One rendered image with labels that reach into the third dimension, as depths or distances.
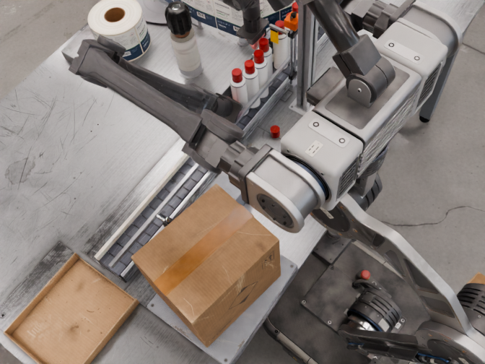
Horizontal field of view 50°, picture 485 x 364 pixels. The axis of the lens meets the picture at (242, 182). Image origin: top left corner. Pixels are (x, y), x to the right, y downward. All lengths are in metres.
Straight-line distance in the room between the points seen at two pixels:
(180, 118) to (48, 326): 0.85
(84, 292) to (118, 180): 0.39
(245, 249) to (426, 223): 1.48
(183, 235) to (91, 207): 0.53
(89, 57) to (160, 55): 0.88
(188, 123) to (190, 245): 0.38
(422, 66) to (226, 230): 0.62
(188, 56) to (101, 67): 0.73
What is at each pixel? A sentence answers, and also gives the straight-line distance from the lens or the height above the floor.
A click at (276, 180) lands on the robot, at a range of 0.97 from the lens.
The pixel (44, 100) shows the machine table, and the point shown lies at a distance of 2.15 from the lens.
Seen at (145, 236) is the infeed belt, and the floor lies 0.88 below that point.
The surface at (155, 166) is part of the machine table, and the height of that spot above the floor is 0.83.
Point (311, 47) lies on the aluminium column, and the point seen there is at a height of 1.14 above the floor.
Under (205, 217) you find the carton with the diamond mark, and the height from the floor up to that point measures 1.12.
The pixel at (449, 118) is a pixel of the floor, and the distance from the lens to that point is 3.03.
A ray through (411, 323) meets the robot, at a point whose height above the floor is 0.24.
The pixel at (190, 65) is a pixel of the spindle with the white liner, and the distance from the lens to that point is 1.92.
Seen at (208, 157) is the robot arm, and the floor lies 1.46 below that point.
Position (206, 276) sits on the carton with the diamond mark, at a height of 1.12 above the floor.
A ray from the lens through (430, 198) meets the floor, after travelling 2.74.
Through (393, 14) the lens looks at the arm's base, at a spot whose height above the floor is 1.51.
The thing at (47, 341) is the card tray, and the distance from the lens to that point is 1.70.
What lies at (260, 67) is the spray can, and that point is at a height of 1.04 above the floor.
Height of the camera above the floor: 2.34
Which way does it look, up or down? 60 degrees down
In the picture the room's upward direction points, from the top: 9 degrees counter-clockwise
